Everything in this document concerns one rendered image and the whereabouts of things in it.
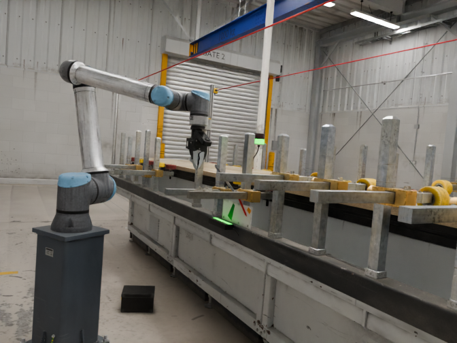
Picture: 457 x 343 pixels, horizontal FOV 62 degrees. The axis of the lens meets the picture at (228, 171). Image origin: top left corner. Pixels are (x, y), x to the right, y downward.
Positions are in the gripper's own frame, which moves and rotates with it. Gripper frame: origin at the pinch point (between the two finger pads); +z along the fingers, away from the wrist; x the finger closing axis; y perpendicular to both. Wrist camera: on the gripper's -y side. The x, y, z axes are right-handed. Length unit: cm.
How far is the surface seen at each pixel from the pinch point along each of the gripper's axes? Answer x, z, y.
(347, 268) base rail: -12, 25, -85
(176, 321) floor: -13, 95, 37
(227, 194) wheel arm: -3.6, 9.9, -24.0
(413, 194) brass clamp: -15, -1, -103
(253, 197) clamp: -14.9, 10.5, -27.8
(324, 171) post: -14, -5, -70
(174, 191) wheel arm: 10.5, 12.2, 1.3
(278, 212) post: -15, 14, -46
